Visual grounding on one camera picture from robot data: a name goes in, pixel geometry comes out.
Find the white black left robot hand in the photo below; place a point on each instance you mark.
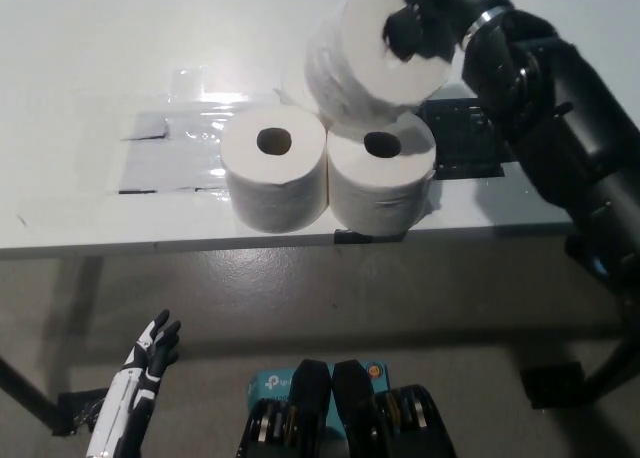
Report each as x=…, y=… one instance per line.
x=125, y=398

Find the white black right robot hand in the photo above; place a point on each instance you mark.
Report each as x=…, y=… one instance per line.
x=435, y=23

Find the wrinkled white toilet paper roll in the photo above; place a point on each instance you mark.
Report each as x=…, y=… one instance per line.
x=360, y=53

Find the black tape patch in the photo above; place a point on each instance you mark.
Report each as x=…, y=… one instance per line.
x=460, y=143

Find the teal tp-link box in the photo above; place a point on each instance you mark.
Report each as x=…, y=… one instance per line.
x=270, y=383

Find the black edge tape strip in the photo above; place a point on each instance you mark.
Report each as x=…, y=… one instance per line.
x=370, y=236

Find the grey taped patch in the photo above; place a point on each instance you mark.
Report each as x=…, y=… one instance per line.
x=165, y=163

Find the clear shiny tape film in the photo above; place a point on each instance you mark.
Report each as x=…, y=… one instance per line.
x=200, y=85

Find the black bracket with blue part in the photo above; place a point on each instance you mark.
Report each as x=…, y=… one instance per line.
x=580, y=250

